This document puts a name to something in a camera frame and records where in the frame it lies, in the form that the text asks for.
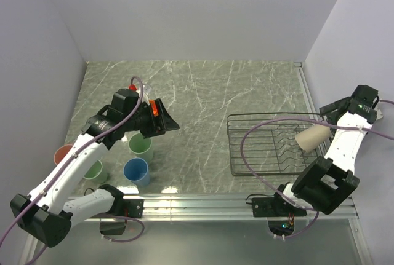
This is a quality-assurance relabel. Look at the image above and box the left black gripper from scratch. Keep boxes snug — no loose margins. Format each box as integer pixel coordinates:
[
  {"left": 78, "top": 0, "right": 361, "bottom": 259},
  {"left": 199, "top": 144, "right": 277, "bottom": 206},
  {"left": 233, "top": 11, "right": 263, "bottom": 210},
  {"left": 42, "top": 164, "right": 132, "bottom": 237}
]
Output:
[{"left": 124, "top": 98, "right": 179, "bottom": 138}]

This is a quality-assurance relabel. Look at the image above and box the pale green plastic cup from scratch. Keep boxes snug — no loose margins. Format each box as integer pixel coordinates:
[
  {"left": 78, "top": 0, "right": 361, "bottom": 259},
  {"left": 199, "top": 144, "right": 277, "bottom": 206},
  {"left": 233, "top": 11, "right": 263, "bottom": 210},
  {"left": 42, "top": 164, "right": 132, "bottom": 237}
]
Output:
[{"left": 129, "top": 133, "right": 153, "bottom": 162}]

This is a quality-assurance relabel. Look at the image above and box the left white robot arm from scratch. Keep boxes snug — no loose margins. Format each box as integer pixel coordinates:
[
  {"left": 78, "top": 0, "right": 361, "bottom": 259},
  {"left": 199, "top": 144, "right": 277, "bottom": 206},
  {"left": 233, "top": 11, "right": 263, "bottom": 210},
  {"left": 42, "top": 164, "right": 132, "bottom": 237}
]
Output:
[{"left": 10, "top": 89, "right": 180, "bottom": 248}]

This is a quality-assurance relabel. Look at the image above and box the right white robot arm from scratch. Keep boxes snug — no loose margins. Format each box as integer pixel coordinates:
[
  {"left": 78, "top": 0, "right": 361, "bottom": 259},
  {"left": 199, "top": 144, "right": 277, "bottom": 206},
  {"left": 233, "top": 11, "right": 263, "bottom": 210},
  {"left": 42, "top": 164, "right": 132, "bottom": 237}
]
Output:
[{"left": 271, "top": 85, "right": 379, "bottom": 216}]

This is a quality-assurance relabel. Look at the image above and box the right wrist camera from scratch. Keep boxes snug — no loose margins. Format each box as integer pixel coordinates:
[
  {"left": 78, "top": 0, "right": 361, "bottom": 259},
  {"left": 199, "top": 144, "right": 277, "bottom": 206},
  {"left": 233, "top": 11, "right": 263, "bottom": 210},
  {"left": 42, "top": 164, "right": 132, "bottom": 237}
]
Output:
[{"left": 374, "top": 105, "right": 384, "bottom": 121}]

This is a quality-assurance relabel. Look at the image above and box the blue plastic cup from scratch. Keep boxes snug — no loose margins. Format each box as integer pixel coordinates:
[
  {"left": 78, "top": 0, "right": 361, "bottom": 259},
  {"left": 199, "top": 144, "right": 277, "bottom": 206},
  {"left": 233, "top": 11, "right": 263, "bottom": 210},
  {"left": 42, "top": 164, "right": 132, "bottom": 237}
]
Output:
[{"left": 123, "top": 157, "right": 150, "bottom": 187}]

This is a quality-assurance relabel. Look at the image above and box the aluminium mounting rail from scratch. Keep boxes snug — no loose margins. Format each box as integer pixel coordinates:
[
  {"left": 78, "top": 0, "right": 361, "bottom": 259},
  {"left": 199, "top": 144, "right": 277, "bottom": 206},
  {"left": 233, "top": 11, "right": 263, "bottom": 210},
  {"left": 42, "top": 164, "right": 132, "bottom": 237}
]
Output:
[{"left": 64, "top": 196, "right": 360, "bottom": 221}]

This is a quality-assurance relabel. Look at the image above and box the salmon plastic cup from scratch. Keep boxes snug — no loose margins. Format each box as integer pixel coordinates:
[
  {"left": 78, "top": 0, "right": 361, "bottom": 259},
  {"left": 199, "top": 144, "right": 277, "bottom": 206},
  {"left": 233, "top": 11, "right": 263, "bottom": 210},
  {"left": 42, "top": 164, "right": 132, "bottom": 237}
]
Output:
[{"left": 54, "top": 144, "right": 73, "bottom": 165}]

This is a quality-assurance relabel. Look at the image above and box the orange mug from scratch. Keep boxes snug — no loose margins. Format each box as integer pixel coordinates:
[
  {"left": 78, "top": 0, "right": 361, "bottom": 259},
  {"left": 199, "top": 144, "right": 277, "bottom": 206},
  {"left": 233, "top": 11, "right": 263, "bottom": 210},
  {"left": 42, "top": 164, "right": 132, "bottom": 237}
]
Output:
[{"left": 149, "top": 100, "right": 159, "bottom": 117}]

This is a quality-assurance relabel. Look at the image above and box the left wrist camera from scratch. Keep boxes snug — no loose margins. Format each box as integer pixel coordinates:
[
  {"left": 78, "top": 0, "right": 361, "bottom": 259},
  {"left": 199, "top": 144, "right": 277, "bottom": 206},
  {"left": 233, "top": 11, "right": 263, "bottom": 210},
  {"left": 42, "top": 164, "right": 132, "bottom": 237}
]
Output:
[{"left": 129, "top": 84, "right": 152, "bottom": 103}]

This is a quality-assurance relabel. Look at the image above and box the black wire dish rack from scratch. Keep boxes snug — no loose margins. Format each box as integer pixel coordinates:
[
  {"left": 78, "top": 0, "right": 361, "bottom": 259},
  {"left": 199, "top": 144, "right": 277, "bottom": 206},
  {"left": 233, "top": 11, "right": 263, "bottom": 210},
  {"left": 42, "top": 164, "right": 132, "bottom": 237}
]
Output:
[{"left": 227, "top": 112, "right": 324, "bottom": 176}]

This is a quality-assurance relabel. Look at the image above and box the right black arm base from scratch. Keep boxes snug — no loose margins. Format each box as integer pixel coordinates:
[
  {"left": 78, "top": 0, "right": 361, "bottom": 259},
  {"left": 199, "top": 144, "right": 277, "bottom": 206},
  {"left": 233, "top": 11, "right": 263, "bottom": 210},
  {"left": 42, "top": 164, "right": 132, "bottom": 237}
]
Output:
[{"left": 245, "top": 194, "right": 307, "bottom": 239}]

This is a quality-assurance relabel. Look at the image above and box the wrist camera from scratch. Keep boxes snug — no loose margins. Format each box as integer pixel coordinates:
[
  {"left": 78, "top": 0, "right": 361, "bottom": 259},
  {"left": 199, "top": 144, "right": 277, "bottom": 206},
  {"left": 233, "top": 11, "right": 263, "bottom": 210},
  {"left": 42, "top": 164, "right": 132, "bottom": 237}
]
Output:
[
  {"left": 129, "top": 84, "right": 152, "bottom": 103},
  {"left": 374, "top": 105, "right": 384, "bottom": 121}
]

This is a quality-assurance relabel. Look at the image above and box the light green plastic cup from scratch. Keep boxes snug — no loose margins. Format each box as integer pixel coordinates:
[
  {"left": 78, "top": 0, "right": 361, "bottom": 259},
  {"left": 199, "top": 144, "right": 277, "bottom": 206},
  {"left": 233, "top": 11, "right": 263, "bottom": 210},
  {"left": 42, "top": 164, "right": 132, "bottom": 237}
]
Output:
[{"left": 83, "top": 160, "right": 108, "bottom": 184}]

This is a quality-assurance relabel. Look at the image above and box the beige plastic cup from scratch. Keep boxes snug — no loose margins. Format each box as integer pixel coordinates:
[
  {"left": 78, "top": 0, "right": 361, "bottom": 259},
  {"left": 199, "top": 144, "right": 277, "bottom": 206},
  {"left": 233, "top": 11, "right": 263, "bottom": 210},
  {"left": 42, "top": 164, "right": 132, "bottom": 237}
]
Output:
[{"left": 295, "top": 125, "right": 331, "bottom": 152}]

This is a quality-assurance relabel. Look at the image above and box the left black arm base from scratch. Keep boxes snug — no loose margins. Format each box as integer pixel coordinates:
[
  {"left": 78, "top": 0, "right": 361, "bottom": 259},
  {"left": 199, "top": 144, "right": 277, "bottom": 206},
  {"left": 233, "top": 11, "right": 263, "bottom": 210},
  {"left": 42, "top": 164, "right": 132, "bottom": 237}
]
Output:
[{"left": 98, "top": 199, "right": 145, "bottom": 237}]

